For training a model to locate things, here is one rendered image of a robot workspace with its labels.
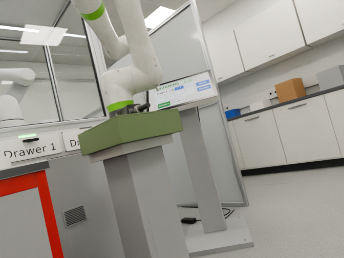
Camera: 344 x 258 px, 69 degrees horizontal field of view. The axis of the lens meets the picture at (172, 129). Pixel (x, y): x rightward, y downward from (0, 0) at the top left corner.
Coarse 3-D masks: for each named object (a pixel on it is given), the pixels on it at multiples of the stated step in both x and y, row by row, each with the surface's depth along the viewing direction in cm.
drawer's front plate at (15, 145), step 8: (32, 136) 129; (40, 136) 132; (48, 136) 134; (56, 136) 137; (0, 144) 119; (8, 144) 121; (16, 144) 124; (24, 144) 126; (32, 144) 128; (40, 144) 131; (48, 144) 133; (56, 144) 136; (0, 152) 119; (8, 152) 121; (16, 152) 123; (32, 152) 128; (48, 152) 132; (56, 152) 135; (16, 160) 122
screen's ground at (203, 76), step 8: (192, 80) 188; (200, 80) 186; (168, 88) 191; (184, 88) 185; (152, 96) 190; (184, 96) 179; (192, 96) 177; (200, 96) 174; (152, 104) 184; (176, 104) 176
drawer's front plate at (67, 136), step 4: (88, 128) 150; (64, 132) 140; (68, 132) 141; (72, 132) 143; (76, 132) 144; (80, 132) 146; (64, 136) 140; (68, 136) 141; (72, 136) 142; (76, 136) 144; (64, 140) 139; (68, 140) 140; (76, 140) 143; (64, 144) 140; (68, 144) 140; (72, 144) 141; (76, 144) 143; (68, 148) 139; (72, 148) 141; (76, 148) 142
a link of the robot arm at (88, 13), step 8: (72, 0) 101; (80, 0) 100; (88, 0) 101; (96, 0) 104; (80, 8) 104; (88, 8) 105; (96, 8) 107; (104, 8) 113; (88, 16) 109; (96, 16) 110
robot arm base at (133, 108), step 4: (128, 104) 107; (132, 104) 109; (136, 104) 110; (140, 104) 111; (144, 104) 104; (148, 104) 104; (124, 108) 108; (128, 108) 107; (132, 108) 108; (136, 108) 107; (140, 108) 106; (144, 108) 105; (112, 112) 112; (116, 112) 111; (120, 112) 111; (124, 112) 108; (128, 112) 107; (132, 112) 106; (136, 112) 108; (140, 112) 108; (112, 116) 112
